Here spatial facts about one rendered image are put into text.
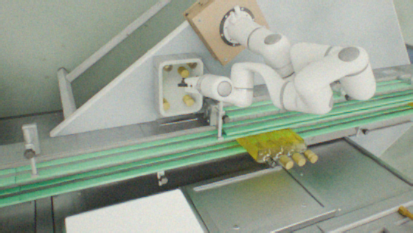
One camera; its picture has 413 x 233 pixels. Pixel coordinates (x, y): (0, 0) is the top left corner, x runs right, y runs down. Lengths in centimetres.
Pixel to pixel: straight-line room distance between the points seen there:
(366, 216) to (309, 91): 66
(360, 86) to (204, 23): 62
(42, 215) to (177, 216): 47
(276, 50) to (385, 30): 104
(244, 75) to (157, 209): 57
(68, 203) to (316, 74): 101
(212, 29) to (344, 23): 75
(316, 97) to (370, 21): 109
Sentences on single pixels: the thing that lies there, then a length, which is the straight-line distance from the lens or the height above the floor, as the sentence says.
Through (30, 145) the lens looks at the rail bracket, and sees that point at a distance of 124.
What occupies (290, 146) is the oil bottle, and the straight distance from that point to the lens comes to 146.
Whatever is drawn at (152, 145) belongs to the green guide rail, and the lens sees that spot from 138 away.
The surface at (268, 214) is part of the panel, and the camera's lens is 135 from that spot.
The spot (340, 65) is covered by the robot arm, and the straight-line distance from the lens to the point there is 93.
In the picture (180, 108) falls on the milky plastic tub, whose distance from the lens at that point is 145.
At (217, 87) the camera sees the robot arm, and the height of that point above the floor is 116.
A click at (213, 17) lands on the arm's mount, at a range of 135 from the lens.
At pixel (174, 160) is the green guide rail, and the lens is 143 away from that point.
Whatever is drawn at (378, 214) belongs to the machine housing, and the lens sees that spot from 149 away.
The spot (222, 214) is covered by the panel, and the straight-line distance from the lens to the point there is 133.
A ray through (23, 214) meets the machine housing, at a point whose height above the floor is 87.
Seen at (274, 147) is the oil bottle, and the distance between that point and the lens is 143.
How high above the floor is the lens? 205
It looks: 54 degrees down
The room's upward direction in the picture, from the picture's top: 131 degrees clockwise
